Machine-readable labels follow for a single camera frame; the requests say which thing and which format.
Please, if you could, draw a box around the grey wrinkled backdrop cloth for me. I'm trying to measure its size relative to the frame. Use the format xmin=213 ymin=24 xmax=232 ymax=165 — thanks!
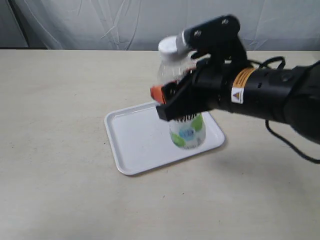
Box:
xmin=0 ymin=0 xmax=320 ymax=51

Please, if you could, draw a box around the white plastic tray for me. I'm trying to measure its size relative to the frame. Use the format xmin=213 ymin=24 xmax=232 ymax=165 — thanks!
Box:
xmin=104 ymin=101 xmax=225 ymax=175

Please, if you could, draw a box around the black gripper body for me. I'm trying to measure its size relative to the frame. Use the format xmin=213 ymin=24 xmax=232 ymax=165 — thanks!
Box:
xmin=156 ymin=58 xmax=232 ymax=121

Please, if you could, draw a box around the clear bottle white cap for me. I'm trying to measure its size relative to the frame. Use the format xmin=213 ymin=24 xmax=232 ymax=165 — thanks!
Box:
xmin=157 ymin=35 xmax=206 ymax=150

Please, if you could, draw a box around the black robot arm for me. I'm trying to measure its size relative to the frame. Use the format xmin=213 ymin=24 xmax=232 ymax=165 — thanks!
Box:
xmin=150 ymin=59 xmax=320 ymax=143

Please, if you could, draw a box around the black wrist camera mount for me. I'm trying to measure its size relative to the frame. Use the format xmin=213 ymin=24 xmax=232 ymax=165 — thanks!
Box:
xmin=175 ymin=14 xmax=248 ymax=68

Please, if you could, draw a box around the black cable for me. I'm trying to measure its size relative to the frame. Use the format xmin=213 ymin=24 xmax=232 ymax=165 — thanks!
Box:
xmin=249 ymin=56 xmax=320 ymax=165

